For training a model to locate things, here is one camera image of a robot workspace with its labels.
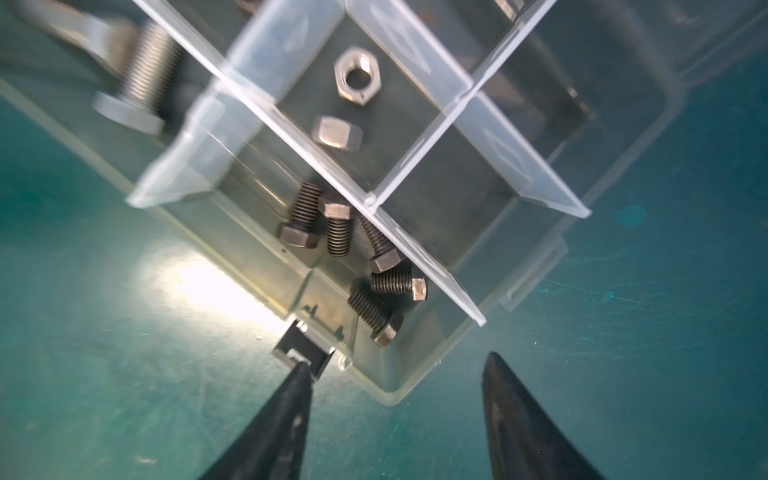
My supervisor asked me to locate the black hex bolt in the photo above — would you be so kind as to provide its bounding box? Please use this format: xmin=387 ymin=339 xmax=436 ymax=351
xmin=347 ymin=289 xmax=403 ymax=347
xmin=371 ymin=268 xmax=428 ymax=302
xmin=360 ymin=217 xmax=404 ymax=274
xmin=278 ymin=182 xmax=322 ymax=249
xmin=318 ymin=195 xmax=353 ymax=257

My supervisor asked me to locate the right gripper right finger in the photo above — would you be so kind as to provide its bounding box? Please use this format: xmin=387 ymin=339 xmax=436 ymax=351
xmin=482 ymin=352 xmax=603 ymax=479

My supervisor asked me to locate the silver hex bolt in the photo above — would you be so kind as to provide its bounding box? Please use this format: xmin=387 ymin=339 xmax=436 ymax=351
xmin=20 ymin=1 xmax=139 ymax=77
xmin=93 ymin=19 xmax=182 ymax=136

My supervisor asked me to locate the silver hex nut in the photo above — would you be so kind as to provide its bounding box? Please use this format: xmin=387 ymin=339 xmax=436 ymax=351
xmin=311 ymin=115 xmax=363 ymax=152
xmin=334 ymin=47 xmax=382 ymax=106

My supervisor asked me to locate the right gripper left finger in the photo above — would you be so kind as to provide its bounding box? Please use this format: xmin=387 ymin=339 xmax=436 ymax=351
xmin=200 ymin=362 xmax=313 ymax=479

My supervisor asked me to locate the clear plastic organizer box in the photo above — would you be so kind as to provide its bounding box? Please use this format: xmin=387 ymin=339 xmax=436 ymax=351
xmin=1 ymin=1 xmax=767 ymax=405

